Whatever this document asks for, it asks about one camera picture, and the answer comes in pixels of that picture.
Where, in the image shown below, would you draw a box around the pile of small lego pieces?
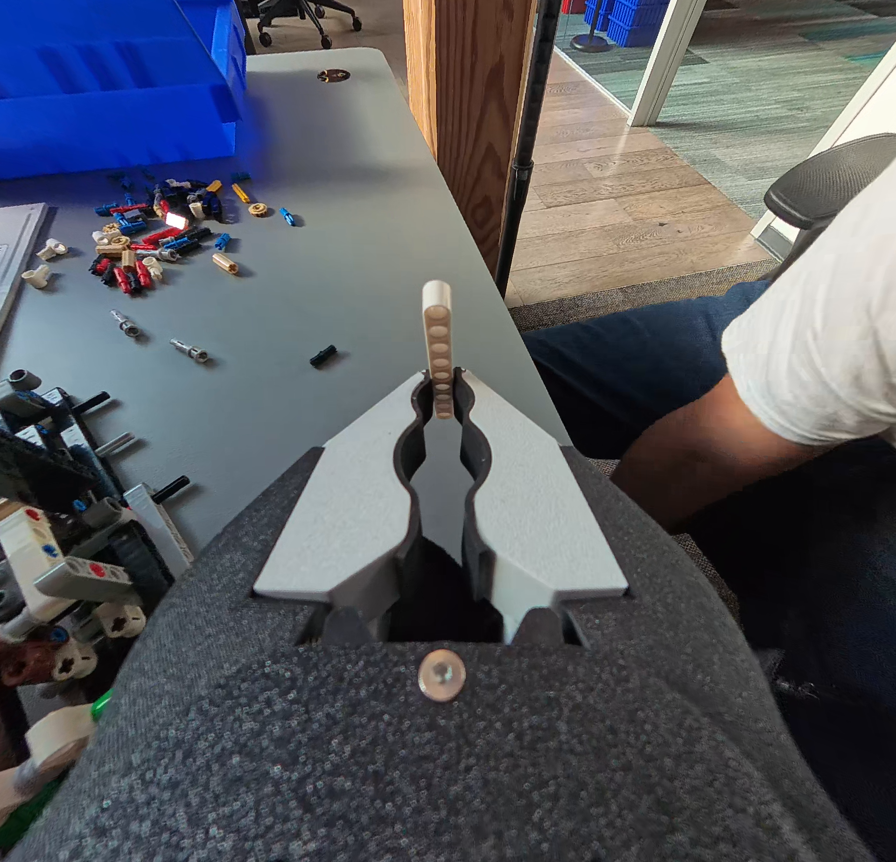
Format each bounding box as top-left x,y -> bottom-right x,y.
87,169 -> 253,296

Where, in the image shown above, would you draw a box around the lego truck assembly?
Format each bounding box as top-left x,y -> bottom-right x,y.
0,368 -> 193,828

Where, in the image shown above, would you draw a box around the black chair armrest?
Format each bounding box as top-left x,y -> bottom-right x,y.
763,133 -> 896,282

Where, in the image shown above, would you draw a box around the white door frame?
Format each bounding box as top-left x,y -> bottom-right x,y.
626,0 -> 722,128

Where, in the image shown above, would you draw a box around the wooden pillar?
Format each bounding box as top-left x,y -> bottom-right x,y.
401,0 -> 543,275

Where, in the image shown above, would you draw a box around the person's right forearm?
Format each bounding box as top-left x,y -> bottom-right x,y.
610,372 -> 792,534

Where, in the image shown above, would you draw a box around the black rolling office chair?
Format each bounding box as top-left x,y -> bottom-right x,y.
238,0 -> 364,50

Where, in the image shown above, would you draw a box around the person's white shirt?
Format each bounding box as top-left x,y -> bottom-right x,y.
721,155 -> 896,446

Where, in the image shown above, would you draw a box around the black pole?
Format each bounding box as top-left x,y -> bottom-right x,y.
494,0 -> 569,298

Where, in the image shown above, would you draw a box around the person's blue jeans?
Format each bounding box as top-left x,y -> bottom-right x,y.
521,281 -> 896,862

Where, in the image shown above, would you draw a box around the stack of blue crates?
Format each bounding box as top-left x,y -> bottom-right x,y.
584,0 -> 676,48

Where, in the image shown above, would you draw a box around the lego instruction booklet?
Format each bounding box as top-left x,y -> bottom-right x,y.
0,203 -> 56,331

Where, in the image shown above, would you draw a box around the white lego beam with holes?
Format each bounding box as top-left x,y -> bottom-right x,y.
422,280 -> 457,421

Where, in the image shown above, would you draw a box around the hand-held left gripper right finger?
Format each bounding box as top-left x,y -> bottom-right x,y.
455,367 -> 629,646

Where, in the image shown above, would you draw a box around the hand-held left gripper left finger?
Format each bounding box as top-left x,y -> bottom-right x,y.
253,371 -> 429,621

